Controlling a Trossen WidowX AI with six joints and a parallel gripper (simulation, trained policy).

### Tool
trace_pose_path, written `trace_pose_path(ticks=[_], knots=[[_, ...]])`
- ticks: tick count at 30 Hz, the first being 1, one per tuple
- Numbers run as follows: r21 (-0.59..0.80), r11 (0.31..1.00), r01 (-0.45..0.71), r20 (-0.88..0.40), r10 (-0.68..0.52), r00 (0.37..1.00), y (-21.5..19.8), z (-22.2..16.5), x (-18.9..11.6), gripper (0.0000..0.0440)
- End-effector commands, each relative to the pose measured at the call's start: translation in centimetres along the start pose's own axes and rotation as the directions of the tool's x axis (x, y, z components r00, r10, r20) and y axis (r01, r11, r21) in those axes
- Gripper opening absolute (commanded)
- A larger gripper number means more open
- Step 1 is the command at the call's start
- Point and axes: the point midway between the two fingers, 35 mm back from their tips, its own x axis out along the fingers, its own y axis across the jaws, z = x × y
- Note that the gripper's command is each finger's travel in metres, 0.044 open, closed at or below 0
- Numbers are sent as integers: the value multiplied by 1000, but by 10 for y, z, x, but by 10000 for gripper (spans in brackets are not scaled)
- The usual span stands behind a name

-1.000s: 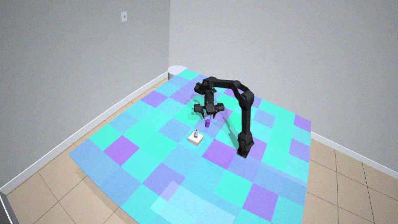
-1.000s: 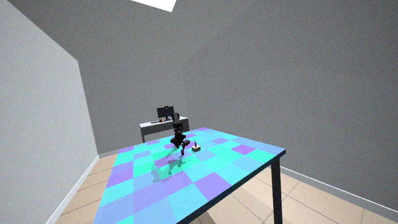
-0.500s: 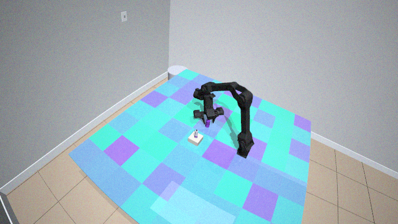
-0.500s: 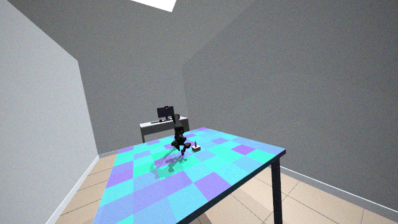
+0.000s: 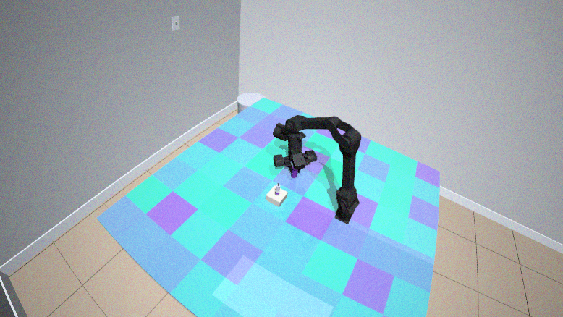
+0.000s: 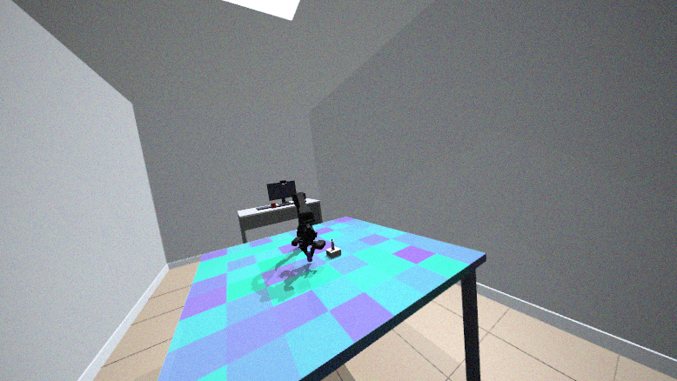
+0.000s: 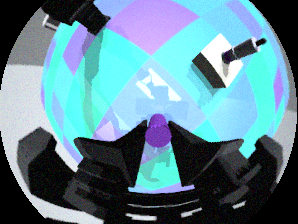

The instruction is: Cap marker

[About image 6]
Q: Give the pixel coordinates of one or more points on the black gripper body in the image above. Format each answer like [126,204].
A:
[319,245]

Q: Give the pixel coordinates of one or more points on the white block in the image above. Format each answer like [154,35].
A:
[333,253]

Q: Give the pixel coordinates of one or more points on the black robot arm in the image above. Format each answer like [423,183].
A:
[304,216]

